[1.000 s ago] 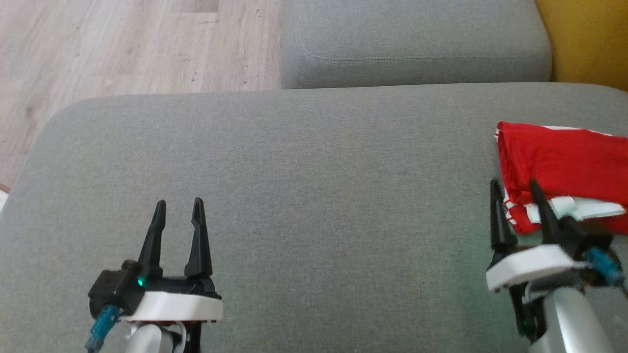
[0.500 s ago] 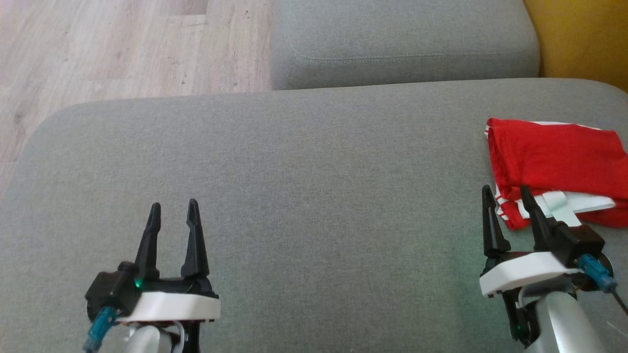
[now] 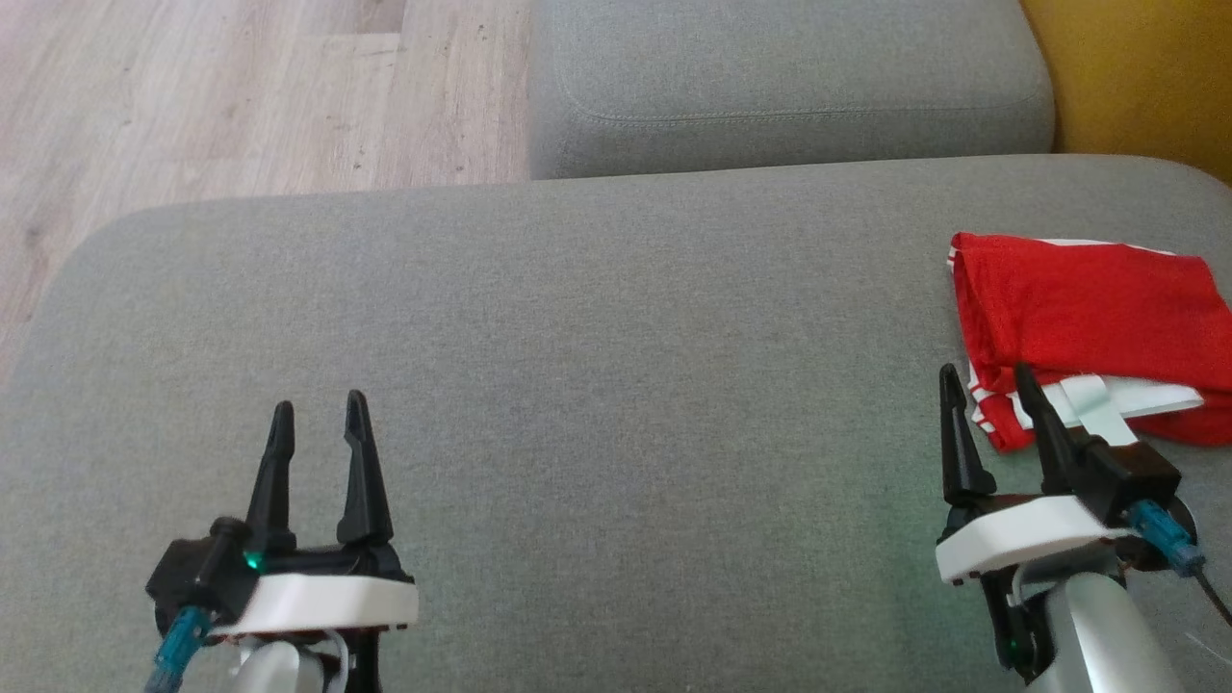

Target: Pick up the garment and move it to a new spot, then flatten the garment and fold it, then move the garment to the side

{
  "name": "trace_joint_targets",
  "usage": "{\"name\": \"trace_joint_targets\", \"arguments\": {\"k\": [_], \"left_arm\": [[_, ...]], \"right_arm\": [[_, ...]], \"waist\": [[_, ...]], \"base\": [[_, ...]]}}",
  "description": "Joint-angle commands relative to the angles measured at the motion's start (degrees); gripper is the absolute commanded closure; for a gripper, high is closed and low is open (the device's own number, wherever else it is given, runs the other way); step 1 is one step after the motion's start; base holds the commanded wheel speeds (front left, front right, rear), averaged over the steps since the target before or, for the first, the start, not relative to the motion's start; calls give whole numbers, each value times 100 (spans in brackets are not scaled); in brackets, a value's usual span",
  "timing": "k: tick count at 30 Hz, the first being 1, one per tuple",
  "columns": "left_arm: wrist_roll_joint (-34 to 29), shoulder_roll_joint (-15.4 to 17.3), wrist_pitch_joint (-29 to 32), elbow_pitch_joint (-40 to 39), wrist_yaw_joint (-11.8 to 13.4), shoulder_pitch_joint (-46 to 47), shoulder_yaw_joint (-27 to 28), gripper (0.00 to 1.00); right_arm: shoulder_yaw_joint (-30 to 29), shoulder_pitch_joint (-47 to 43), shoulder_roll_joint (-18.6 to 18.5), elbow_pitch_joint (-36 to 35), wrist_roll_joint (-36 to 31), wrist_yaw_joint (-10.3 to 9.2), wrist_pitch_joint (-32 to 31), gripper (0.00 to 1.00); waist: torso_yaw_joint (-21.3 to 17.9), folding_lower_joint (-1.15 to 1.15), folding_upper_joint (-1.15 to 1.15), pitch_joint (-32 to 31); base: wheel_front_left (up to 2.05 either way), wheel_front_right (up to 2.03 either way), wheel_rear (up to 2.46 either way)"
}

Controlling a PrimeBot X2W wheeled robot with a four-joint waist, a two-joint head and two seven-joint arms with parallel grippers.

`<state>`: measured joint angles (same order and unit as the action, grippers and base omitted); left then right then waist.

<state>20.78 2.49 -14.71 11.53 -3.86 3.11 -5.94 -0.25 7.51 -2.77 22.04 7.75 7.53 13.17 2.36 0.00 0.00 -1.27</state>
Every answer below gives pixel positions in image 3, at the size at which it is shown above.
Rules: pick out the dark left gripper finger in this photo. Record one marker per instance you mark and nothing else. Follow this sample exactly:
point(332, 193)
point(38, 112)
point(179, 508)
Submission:
point(274, 491)
point(364, 491)

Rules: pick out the yellow sofa back cushion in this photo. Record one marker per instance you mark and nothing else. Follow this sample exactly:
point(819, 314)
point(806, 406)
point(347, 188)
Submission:
point(1145, 77)

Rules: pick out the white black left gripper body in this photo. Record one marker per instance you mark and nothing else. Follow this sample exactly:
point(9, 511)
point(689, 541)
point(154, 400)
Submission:
point(327, 602)

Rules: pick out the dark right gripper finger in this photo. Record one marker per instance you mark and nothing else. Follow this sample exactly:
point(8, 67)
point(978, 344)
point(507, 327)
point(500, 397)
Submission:
point(962, 462)
point(1054, 452)

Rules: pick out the red basketball jersey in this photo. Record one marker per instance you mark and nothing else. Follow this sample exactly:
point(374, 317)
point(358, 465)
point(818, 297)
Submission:
point(1088, 308)

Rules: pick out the grey sofa seat cushion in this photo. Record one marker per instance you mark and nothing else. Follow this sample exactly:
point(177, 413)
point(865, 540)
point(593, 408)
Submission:
point(789, 77)

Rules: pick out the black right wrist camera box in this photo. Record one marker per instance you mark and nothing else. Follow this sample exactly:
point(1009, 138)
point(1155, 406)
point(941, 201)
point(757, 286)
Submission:
point(1131, 476)

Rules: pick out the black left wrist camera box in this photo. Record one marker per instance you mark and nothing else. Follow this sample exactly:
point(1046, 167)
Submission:
point(197, 573)

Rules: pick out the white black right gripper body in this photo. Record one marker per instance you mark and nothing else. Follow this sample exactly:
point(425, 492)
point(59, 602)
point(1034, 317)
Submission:
point(1020, 534)

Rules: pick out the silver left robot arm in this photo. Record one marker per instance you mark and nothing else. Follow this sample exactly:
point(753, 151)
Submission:
point(279, 669)

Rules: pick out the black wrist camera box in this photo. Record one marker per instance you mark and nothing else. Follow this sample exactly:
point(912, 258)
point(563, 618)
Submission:
point(197, 573)
point(1131, 476)

